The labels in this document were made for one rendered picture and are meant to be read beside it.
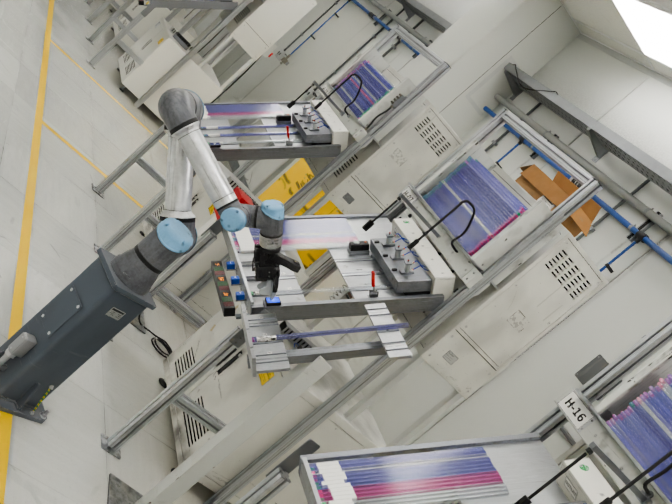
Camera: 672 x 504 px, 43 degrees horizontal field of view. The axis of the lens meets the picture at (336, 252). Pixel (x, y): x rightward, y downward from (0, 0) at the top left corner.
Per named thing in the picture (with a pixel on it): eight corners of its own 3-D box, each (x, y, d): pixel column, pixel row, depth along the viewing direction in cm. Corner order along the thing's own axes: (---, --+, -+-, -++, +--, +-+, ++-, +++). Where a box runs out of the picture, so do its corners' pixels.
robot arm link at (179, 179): (151, 258, 274) (159, 86, 266) (163, 251, 289) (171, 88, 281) (188, 261, 273) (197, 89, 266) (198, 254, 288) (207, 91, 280)
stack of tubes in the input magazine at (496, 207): (469, 254, 310) (526, 206, 306) (421, 196, 353) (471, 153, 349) (487, 275, 316) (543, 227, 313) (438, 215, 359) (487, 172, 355)
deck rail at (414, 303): (250, 322, 295) (251, 307, 292) (249, 319, 297) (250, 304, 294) (442, 310, 314) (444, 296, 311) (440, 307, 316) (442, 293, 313)
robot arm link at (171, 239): (132, 245, 261) (164, 216, 260) (144, 239, 275) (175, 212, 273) (158, 274, 262) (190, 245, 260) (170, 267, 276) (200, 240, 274)
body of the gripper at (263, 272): (251, 272, 289) (253, 240, 284) (276, 271, 292) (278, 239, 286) (255, 283, 283) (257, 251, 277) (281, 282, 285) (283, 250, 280)
